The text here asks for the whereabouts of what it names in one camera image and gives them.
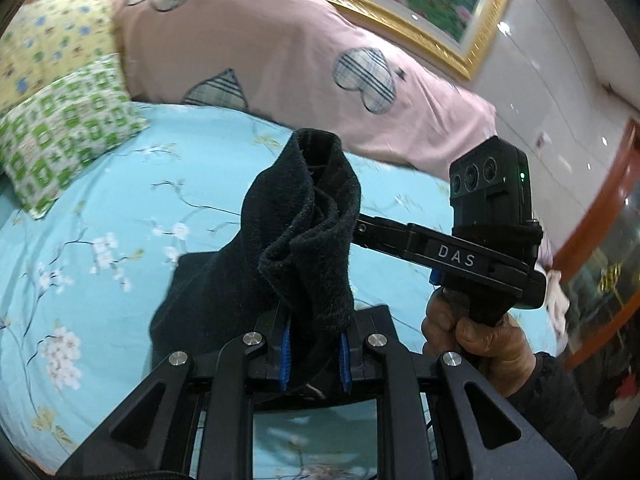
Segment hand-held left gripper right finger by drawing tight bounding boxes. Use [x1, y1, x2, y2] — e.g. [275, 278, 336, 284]
[337, 305, 576, 480]

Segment pink quilt with plaid hearts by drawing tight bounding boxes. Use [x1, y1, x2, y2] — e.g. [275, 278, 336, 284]
[107, 0, 498, 183]

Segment yellow printed pillow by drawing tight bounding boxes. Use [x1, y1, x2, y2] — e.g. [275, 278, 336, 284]
[0, 0, 123, 116]

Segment blue floral bed sheet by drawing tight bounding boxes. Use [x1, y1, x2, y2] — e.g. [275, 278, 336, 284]
[0, 102, 558, 480]

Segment person's right hand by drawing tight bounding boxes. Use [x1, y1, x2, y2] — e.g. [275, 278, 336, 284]
[421, 290, 537, 397]

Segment brown wooden cabinet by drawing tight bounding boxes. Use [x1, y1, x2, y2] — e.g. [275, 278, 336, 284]
[559, 119, 640, 372]

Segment person's right forearm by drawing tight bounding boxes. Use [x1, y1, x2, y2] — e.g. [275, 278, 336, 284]
[505, 351, 640, 480]

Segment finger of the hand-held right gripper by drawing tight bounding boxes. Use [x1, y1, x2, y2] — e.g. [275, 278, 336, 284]
[356, 214, 417, 260]

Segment pink striped cloth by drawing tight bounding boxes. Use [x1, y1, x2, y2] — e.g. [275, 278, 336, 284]
[542, 240, 572, 353]

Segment black pants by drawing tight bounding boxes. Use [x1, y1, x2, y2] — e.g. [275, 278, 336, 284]
[149, 129, 363, 401]

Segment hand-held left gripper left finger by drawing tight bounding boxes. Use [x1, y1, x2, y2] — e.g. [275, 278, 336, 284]
[52, 305, 296, 480]

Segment green checked pillow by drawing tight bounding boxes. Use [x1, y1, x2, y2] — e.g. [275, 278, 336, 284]
[0, 52, 148, 220]

